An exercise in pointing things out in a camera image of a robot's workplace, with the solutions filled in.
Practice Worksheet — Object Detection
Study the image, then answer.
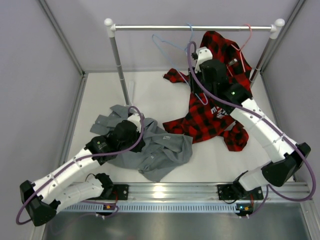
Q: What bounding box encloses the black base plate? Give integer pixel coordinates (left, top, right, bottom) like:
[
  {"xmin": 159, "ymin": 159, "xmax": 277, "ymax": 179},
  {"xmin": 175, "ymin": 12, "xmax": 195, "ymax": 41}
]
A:
[
  {"xmin": 217, "ymin": 184, "xmax": 240, "ymax": 201},
  {"xmin": 109, "ymin": 184, "xmax": 129, "ymax": 201}
]

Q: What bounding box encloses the grey button-up shirt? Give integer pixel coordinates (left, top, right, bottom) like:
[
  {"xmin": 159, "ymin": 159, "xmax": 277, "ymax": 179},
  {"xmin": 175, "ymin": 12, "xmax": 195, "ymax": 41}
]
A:
[{"xmin": 85, "ymin": 105, "xmax": 193, "ymax": 182}]

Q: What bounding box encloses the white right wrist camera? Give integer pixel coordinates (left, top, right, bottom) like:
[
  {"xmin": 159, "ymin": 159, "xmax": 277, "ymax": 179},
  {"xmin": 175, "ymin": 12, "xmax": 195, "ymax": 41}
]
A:
[{"xmin": 191, "ymin": 46, "xmax": 213, "ymax": 73}]

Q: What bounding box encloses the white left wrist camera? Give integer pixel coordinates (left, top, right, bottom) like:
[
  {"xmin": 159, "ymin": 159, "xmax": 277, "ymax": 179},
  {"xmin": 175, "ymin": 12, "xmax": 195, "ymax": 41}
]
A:
[{"xmin": 127, "ymin": 113, "xmax": 142, "ymax": 132}]

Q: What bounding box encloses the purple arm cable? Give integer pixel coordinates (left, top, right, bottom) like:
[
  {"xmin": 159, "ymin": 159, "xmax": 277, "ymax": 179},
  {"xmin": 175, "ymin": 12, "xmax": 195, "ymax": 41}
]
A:
[
  {"xmin": 15, "ymin": 105, "xmax": 146, "ymax": 225},
  {"xmin": 186, "ymin": 41, "xmax": 316, "ymax": 202}
]

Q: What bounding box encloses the red black plaid shirt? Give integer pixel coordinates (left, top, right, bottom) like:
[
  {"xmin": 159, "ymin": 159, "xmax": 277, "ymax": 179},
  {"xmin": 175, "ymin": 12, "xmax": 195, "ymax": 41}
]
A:
[{"xmin": 162, "ymin": 31, "xmax": 252, "ymax": 152}]

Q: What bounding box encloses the silver clothes rack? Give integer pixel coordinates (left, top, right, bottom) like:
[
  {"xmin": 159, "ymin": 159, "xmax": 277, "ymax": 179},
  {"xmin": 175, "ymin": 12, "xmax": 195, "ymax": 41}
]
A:
[{"xmin": 104, "ymin": 18, "xmax": 286, "ymax": 106}]

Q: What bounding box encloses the aluminium mounting rail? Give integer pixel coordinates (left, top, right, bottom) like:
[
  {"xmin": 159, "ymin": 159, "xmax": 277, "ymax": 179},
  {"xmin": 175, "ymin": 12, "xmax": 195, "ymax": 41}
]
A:
[{"xmin": 119, "ymin": 181, "xmax": 310, "ymax": 203}]

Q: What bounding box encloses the slotted grey cable duct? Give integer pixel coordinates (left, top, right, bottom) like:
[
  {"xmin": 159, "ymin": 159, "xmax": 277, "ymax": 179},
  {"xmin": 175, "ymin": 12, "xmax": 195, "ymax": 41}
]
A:
[{"xmin": 64, "ymin": 202, "xmax": 252, "ymax": 214}]

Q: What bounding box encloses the pink wire hanger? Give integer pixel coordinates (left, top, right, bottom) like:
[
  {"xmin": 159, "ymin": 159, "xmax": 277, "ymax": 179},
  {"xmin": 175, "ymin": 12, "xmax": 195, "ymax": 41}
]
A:
[{"xmin": 231, "ymin": 23, "xmax": 253, "ymax": 73}]

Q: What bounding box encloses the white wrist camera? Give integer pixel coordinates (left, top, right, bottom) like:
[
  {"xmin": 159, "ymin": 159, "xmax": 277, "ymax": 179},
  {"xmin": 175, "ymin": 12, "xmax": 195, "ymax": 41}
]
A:
[
  {"xmin": 127, "ymin": 113, "xmax": 142, "ymax": 132},
  {"xmin": 191, "ymin": 46, "xmax": 213, "ymax": 73}
]

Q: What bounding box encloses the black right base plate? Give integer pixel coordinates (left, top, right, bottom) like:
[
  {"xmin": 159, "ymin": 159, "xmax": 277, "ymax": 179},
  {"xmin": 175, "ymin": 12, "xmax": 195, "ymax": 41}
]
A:
[{"xmin": 217, "ymin": 184, "xmax": 240, "ymax": 201}]

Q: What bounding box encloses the light blue wire hanger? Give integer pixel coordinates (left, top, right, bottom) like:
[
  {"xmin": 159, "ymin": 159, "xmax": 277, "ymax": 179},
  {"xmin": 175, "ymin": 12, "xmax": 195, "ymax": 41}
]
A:
[{"xmin": 151, "ymin": 23, "xmax": 209, "ymax": 106}]

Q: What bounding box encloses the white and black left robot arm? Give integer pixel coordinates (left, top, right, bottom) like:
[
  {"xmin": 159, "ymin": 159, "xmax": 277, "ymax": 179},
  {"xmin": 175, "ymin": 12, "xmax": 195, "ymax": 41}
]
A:
[{"xmin": 19, "ymin": 114, "xmax": 145, "ymax": 227}]

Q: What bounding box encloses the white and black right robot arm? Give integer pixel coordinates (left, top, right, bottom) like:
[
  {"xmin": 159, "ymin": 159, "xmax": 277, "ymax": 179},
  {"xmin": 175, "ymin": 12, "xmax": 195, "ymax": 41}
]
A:
[{"xmin": 188, "ymin": 58, "xmax": 311, "ymax": 199}]

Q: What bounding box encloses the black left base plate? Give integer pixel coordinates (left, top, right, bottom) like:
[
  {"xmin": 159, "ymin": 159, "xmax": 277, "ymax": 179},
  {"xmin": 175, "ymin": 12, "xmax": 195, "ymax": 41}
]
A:
[{"xmin": 109, "ymin": 184, "xmax": 129, "ymax": 201}]

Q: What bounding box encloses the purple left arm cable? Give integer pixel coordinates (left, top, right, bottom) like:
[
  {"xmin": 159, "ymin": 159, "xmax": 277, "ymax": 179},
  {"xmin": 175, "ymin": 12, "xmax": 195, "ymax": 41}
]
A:
[{"xmin": 15, "ymin": 105, "xmax": 146, "ymax": 225}]

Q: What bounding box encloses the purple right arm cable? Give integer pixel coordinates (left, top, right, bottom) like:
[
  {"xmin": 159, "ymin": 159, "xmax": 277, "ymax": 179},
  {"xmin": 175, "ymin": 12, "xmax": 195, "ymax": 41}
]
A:
[{"xmin": 186, "ymin": 41, "xmax": 316, "ymax": 202}]

